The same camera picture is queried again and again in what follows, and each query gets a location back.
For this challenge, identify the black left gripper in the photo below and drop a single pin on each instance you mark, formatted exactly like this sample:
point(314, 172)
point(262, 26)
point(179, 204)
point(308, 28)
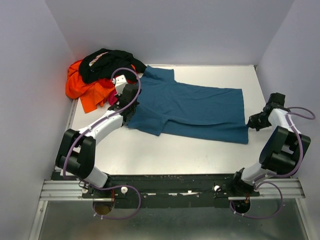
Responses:
point(119, 97)

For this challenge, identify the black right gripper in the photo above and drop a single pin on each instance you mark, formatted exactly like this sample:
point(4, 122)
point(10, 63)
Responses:
point(253, 122)

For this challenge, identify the teal blue t shirt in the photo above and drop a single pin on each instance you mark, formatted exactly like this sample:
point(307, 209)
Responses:
point(169, 107)

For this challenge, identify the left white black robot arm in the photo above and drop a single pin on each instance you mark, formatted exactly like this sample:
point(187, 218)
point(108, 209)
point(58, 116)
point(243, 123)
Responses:
point(77, 151)

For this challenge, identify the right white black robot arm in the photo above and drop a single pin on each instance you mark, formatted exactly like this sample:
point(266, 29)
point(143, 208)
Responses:
point(284, 151)

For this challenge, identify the magenta pink t shirt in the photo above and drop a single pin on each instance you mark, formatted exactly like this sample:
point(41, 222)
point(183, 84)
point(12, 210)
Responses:
point(112, 97)

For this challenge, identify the red t shirt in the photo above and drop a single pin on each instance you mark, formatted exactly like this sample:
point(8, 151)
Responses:
point(105, 83)

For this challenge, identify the black t shirt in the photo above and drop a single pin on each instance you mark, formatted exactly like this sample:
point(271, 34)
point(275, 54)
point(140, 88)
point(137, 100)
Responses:
point(102, 63)

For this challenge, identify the orange t shirt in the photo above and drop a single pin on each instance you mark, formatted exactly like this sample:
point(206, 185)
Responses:
point(89, 93)

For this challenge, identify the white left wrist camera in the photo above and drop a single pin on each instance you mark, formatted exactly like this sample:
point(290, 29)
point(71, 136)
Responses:
point(119, 83)

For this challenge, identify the aluminium frame rail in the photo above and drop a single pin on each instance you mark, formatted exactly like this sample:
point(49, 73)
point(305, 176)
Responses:
point(58, 190)

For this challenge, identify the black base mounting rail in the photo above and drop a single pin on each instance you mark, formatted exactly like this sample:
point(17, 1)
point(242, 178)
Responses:
point(169, 191)

